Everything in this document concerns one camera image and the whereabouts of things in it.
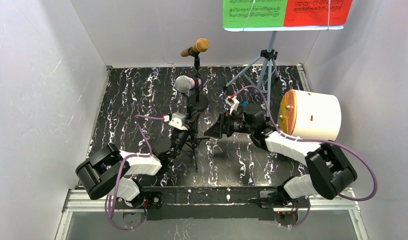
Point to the green sheet music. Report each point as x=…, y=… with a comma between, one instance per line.
x=253, y=13

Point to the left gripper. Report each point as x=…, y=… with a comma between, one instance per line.
x=188, y=124

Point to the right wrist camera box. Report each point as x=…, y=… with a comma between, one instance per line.
x=233, y=103

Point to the grey tripod music stand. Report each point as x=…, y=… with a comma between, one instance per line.
x=267, y=72

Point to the black marker blue cap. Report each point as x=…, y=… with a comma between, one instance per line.
x=244, y=104

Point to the black round-base mic stand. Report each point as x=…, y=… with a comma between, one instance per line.
x=197, y=100

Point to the black tripod mic stand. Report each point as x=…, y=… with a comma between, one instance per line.
x=193, y=144

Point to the purple glitter microphone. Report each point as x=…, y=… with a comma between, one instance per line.
x=185, y=83

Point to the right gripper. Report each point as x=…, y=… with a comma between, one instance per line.
x=226, y=125

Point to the red sheet music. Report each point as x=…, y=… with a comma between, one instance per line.
x=316, y=12

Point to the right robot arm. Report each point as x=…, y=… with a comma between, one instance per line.
x=329, y=170

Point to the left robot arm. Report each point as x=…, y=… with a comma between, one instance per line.
x=104, y=173

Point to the aluminium base frame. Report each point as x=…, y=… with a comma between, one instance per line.
x=210, y=213

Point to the gold microphone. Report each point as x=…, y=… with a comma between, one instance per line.
x=200, y=46

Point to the white drum orange head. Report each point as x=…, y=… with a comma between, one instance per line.
x=310, y=115

